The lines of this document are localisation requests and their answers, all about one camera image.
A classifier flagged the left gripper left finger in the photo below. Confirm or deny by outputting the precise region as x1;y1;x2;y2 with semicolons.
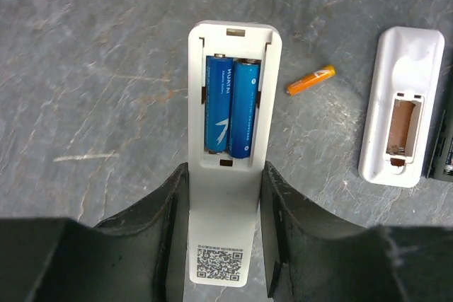
96;163;189;301

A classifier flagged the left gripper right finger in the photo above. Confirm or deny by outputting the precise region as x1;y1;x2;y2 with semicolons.
260;161;365;301

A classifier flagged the blue battery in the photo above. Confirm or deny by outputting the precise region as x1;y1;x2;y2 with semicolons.
229;59;260;158
205;54;234;153

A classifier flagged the black remote control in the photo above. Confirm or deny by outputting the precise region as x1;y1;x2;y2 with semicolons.
423;68;453;182

